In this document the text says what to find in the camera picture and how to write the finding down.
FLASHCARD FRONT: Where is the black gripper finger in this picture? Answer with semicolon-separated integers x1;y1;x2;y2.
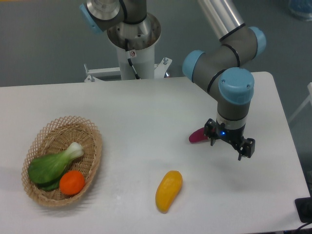
204;118;216;146
238;138;255;161

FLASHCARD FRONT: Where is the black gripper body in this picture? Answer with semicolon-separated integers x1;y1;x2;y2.
211;122;245;149

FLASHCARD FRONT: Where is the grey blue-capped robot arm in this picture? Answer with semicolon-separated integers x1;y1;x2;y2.
80;0;266;158

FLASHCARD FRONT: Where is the woven wicker basket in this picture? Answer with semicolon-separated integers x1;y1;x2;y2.
21;116;102;207

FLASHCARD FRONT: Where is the purple eggplant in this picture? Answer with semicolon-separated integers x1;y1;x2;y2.
189;127;209;144

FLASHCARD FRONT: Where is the yellow mango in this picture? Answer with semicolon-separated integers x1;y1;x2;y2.
155;171;183;214

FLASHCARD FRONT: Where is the black device at table edge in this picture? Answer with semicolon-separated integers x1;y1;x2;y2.
294;197;312;223

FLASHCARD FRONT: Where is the blue object top right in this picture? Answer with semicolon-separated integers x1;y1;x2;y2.
288;0;312;21

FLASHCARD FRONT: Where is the orange fruit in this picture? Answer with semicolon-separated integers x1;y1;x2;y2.
59;171;85;195

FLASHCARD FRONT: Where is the green bok choy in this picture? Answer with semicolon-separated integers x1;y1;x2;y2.
27;142;84;191

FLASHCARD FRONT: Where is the white frame at right edge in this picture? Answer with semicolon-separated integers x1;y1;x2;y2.
288;82;312;124

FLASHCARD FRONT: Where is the black cable on pedestal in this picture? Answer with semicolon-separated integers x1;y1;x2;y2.
124;38;141;80

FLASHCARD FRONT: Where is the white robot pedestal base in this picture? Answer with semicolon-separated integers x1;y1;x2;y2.
84;13;172;82

